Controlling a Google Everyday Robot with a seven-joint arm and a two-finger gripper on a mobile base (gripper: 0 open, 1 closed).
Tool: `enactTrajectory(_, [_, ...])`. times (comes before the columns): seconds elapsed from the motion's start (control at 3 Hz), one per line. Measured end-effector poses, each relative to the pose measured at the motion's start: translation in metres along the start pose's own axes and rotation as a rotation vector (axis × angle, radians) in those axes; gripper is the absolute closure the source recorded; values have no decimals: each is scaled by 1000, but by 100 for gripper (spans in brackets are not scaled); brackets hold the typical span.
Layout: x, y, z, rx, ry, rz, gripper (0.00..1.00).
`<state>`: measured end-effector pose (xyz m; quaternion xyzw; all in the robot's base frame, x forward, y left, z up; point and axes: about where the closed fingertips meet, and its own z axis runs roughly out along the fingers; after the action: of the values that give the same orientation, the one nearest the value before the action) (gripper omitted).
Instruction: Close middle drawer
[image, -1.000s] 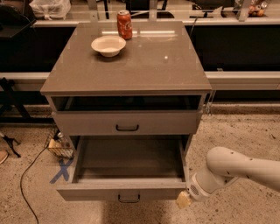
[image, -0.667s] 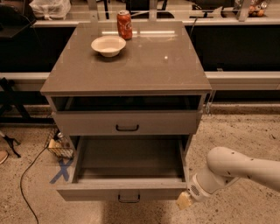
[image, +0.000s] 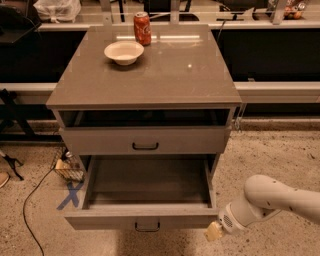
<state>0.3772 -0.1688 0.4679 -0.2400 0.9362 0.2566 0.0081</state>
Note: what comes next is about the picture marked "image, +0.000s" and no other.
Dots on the wire basket with items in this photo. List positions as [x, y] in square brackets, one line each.
[66, 166]

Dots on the black tripod stand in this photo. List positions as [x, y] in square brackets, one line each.
[24, 125]

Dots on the white bowl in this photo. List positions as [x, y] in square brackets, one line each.
[124, 52]

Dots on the grey drawer cabinet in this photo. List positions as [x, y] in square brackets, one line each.
[180, 80]

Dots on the tan shoe tip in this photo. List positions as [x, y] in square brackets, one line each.
[4, 178]

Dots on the white plastic bag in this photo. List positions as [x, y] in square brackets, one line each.
[58, 11]

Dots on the red soda can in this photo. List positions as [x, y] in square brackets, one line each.
[142, 28]

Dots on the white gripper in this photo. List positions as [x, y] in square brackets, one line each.
[226, 220]

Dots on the grey drawer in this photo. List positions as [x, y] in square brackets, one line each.
[134, 140]
[147, 193]

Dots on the fruit pile on shelf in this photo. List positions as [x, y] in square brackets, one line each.
[294, 9]

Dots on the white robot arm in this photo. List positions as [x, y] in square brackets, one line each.
[262, 198]

